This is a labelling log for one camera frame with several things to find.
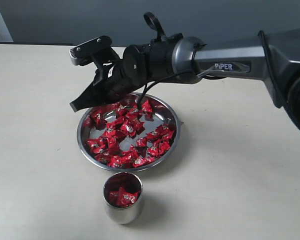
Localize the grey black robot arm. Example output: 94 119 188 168
69 28 300 130

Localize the round steel plate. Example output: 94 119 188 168
77 92 180 172

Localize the red candy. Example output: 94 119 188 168
141 100 153 114
107 191 119 206
146 123 176 142
132 156 156 168
125 106 143 120
94 152 112 165
115 187 140 208
115 103 128 117
107 155 131 169
89 110 108 129
120 119 144 138
86 136 108 155

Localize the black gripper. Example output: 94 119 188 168
69 63 146 112

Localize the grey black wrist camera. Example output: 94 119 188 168
69 35 120 67

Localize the red wrapped candy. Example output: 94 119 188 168
89 110 108 129
94 152 112 165
146 123 176 142
141 100 153 114
132 156 156 168
107 155 131 169
86 136 108 155
115 103 128 117
120 119 144 138
125 106 143 120

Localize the steel cup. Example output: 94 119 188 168
103 172 144 225

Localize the black cable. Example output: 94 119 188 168
136 11 216 113

